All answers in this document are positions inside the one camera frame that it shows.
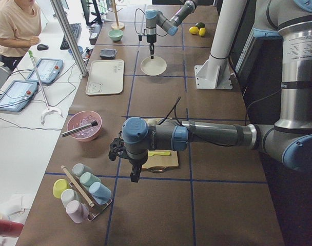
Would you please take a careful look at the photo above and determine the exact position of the wooden mug tree stand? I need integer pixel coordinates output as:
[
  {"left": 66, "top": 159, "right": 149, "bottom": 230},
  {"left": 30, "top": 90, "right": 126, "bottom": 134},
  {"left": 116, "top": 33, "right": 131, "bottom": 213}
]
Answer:
[{"left": 109, "top": 0, "right": 125, "bottom": 30}]

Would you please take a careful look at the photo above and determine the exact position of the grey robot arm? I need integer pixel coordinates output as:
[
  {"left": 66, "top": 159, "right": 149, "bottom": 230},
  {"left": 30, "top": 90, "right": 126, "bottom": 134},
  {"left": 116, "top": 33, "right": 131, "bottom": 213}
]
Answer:
[
  {"left": 109, "top": 1, "right": 312, "bottom": 182},
  {"left": 144, "top": 1, "right": 198, "bottom": 59}
]

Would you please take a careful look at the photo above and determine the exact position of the lilac plastic cup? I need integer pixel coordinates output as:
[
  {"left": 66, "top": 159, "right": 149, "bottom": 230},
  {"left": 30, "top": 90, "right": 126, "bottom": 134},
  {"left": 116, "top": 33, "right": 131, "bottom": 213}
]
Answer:
[{"left": 66, "top": 200, "right": 89, "bottom": 223}]

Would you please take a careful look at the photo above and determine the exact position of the white wire cup rack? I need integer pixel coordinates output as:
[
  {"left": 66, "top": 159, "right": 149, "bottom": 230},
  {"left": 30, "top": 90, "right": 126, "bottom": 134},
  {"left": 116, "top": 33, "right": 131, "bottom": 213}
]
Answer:
[{"left": 69, "top": 182, "right": 112, "bottom": 221}]

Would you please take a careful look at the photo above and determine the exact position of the grey-blue plastic cup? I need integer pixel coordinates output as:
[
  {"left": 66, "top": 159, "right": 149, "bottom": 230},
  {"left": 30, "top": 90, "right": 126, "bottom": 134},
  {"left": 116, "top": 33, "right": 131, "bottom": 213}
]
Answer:
[{"left": 72, "top": 163, "right": 93, "bottom": 177}]

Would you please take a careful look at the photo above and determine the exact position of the person in beige shirt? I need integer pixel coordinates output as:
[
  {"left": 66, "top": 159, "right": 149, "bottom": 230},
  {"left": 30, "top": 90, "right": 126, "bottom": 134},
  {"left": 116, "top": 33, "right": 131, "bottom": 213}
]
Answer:
[{"left": 0, "top": 0, "right": 42, "bottom": 71}]

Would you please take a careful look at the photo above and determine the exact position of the metal reacher grabber tool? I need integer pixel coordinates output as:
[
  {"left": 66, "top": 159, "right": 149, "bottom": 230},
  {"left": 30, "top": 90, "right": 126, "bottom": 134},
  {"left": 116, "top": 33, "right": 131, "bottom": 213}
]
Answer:
[{"left": 28, "top": 50, "right": 63, "bottom": 124}]

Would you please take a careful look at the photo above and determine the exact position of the white plastic cup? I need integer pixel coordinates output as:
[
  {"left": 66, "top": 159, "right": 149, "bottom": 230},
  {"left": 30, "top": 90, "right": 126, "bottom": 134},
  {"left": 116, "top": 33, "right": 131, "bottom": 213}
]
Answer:
[{"left": 61, "top": 189, "right": 81, "bottom": 208}]

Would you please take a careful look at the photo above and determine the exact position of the black computer mouse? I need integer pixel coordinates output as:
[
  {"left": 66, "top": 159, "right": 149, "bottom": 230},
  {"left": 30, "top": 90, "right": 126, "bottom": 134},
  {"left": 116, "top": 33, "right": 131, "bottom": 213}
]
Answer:
[{"left": 37, "top": 44, "right": 49, "bottom": 51}]

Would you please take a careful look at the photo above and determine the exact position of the pink bowl with ice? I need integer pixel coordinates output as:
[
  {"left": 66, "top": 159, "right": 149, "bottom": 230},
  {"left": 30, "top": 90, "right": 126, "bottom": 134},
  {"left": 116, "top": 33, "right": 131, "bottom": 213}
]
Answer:
[{"left": 67, "top": 111, "right": 102, "bottom": 141}]

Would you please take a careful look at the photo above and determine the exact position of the teach pendant tablet near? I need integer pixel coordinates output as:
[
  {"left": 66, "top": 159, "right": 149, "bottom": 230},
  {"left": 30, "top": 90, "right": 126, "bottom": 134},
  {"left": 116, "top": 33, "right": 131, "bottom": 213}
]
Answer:
[{"left": 0, "top": 80, "right": 38, "bottom": 112}]

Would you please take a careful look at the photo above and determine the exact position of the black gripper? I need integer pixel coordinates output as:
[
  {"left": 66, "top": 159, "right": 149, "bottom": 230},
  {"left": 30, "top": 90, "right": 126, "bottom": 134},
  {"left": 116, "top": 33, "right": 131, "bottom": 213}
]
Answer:
[
  {"left": 146, "top": 34, "right": 157, "bottom": 59},
  {"left": 109, "top": 131, "right": 147, "bottom": 182}
]

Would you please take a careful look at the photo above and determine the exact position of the mint green bowl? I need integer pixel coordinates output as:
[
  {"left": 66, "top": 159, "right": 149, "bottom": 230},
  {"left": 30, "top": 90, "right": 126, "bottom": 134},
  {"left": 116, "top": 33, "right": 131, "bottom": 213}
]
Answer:
[{"left": 108, "top": 29, "right": 124, "bottom": 42}]

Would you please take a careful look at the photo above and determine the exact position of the aluminium frame post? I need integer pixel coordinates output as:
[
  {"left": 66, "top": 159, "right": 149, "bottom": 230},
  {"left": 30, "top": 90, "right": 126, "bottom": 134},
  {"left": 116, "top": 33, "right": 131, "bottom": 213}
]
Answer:
[{"left": 50, "top": 0, "right": 88, "bottom": 77}]

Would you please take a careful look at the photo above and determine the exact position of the light blue plastic cup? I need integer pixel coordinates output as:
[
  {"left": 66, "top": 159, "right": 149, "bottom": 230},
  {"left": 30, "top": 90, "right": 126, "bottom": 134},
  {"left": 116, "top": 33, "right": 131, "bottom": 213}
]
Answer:
[{"left": 89, "top": 182, "right": 112, "bottom": 204}]

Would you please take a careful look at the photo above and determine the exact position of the teach pendant tablet far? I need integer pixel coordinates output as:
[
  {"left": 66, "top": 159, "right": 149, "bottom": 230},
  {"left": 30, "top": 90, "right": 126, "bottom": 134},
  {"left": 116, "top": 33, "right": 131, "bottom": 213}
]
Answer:
[{"left": 36, "top": 58, "right": 64, "bottom": 85}]

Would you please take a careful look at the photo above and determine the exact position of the black keyboard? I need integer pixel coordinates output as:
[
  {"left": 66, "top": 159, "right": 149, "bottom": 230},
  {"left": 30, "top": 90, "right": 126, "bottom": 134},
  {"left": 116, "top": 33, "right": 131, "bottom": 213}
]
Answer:
[{"left": 60, "top": 23, "right": 82, "bottom": 50}]

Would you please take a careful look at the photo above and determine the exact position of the green lime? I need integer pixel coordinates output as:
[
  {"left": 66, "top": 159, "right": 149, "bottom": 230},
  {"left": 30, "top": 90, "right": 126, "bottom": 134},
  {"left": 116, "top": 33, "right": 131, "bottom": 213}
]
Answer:
[{"left": 195, "top": 22, "right": 205, "bottom": 29}]

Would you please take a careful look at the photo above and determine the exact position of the bamboo cutting board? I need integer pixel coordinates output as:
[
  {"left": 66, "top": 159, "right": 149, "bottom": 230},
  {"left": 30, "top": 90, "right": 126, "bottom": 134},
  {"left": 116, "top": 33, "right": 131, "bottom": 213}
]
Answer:
[{"left": 142, "top": 150, "right": 179, "bottom": 173}]

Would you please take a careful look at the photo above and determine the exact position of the yellow lemon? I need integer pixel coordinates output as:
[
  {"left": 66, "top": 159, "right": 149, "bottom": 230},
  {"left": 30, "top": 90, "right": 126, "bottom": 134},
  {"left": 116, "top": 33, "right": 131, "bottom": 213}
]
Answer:
[
  {"left": 189, "top": 26, "right": 199, "bottom": 35},
  {"left": 199, "top": 27, "right": 206, "bottom": 37}
]

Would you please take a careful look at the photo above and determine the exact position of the round cream plate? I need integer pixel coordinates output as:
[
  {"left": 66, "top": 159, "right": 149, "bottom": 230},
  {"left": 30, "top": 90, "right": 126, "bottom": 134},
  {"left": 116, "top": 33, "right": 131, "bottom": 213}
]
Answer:
[{"left": 141, "top": 56, "right": 167, "bottom": 76}]

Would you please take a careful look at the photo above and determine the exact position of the metal muddler black tip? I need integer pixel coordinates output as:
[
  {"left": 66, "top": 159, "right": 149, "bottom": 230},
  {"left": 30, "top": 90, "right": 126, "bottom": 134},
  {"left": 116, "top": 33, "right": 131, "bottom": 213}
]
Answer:
[{"left": 61, "top": 120, "right": 98, "bottom": 137}]

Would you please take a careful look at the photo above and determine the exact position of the cream bear tray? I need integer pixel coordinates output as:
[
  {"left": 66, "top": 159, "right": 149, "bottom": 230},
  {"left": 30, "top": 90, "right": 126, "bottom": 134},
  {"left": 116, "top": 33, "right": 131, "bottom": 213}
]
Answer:
[{"left": 86, "top": 59, "right": 124, "bottom": 96}]

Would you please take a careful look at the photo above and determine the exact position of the teach pendant tablet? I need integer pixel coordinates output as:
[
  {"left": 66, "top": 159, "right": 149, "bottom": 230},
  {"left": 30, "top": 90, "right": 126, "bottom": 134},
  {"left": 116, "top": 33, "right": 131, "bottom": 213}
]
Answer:
[
  {"left": 36, "top": 58, "right": 64, "bottom": 85},
  {"left": 0, "top": 80, "right": 38, "bottom": 112}
]

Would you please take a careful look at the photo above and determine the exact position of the wooden rack handle rod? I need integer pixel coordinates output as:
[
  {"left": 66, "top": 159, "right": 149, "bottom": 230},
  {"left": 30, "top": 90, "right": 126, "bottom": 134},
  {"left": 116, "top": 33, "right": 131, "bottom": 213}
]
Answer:
[{"left": 61, "top": 165, "right": 95, "bottom": 208}]

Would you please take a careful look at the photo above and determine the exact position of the yellow plastic cup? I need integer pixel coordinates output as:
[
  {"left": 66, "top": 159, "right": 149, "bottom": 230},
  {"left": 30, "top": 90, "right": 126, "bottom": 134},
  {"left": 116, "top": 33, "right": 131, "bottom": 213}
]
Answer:
[{"left": 52, "top": 179, "right": 69, "bottom": 199}]

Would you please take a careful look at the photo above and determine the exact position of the red bottle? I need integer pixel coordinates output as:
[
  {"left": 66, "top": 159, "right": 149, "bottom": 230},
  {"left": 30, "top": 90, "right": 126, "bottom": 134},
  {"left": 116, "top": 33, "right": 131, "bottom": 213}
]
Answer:
[{"left": 0, "top": 219, "right": 24, "bottom": 237}]

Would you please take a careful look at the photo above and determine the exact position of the yellow-green plastic knife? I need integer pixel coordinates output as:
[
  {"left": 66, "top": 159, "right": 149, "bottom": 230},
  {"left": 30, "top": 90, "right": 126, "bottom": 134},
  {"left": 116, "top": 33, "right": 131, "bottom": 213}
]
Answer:
[{"left": 148, "top": 151, "right": 171, "bottom": 156}]

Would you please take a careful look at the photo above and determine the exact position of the mint green plastic cup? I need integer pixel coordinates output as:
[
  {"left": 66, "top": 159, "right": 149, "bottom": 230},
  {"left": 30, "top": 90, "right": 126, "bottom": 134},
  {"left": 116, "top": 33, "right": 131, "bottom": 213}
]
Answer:
[{"left": 79, "top": 172, "right": 101, "bottom": 191}]

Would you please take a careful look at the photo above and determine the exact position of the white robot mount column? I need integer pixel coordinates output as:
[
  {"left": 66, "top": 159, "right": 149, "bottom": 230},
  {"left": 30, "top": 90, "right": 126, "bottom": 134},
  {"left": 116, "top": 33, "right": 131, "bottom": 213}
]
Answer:
[{"left": 194, "top": 0, "right": 247, "bottom": 90}]

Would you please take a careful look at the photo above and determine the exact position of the folded grey cloth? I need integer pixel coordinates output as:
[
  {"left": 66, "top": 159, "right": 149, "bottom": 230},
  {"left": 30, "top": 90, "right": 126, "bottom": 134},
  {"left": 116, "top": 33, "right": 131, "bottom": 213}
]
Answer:
[{"left": 100, "top": 49, "right": 118, "bottom": 59}]

